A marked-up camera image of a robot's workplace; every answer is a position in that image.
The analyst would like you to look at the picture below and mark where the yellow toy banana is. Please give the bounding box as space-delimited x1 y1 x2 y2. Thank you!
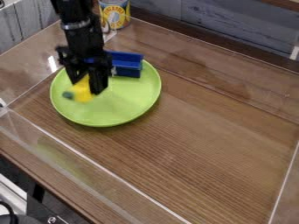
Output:
61 76 93 103

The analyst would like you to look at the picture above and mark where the blue plastic block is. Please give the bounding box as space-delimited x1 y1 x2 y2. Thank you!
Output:
107 51 144 78

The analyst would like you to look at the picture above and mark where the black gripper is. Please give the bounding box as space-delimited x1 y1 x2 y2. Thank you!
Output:
56 24 112 95

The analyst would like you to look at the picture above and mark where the green round plate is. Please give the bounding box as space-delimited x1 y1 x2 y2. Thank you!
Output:
49 60 163 128

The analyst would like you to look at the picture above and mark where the clear acrylic enclosure wall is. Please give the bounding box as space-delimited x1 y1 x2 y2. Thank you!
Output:
0 20 299 224

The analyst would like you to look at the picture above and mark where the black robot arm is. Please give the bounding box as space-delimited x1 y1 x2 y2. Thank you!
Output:
50 0 112 95

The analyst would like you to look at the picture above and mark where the yellow labelled tin can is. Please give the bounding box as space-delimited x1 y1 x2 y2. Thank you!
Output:
97 0 131 30

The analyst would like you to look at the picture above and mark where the black cable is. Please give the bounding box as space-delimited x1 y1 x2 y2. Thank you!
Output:
0 200 18 224

